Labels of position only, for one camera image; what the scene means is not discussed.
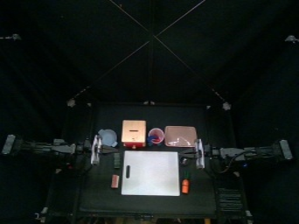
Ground orange toy carrot green top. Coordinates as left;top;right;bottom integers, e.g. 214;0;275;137
182;171;192;195

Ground pale blue bowl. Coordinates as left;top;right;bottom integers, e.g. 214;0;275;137
97;129;119;148

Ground pink cup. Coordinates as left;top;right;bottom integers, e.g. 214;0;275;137
147;127;165;147

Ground pink square plate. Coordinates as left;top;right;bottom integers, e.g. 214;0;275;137
163;125;199;148

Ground white text label sticker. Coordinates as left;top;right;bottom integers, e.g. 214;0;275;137
218;187;243;213

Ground white cutting board with handle hole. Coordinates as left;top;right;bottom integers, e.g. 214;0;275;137
120;150;183;197

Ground orange toy toaster box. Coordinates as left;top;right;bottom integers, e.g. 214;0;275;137
120;119;148;150

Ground thin yellow diagonal cord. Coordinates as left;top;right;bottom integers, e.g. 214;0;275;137
73;0;207;99
108;0;227;103

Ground blue toy in cup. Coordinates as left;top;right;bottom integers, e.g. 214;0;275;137
147;134;164;145

